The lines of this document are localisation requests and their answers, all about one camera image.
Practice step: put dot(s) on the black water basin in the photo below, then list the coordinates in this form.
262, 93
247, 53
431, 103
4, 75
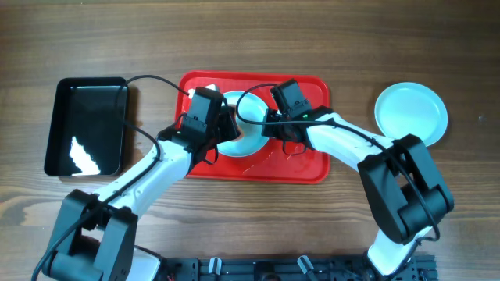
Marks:
87, 135

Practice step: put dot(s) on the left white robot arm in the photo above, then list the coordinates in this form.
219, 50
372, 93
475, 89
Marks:
94, 234

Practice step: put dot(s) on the red plastic tray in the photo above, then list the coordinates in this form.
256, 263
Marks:
271, 163

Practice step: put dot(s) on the light blue plate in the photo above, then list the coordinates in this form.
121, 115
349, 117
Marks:
411, 108
251, 108

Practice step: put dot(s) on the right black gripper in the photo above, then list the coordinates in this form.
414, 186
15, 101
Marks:
274, 129

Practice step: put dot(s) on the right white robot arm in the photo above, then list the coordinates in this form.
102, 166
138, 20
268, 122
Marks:
406, 192

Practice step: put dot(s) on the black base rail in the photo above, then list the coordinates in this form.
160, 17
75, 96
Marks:
336, 268

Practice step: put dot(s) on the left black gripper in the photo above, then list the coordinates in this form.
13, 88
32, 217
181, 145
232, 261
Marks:
228, 123

